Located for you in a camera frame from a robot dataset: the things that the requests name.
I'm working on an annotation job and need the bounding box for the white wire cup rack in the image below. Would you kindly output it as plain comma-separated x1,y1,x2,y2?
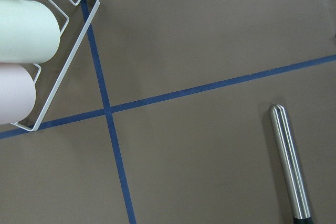
1,0,100,132

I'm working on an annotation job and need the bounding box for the white plastic cup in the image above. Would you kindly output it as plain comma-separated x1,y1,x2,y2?
1,0,60,63

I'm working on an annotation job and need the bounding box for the pink plastic cup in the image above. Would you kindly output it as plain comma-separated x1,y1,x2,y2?
1,63,36,125

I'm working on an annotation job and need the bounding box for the steel handle utensil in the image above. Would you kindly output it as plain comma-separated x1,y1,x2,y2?
269,104,313,223

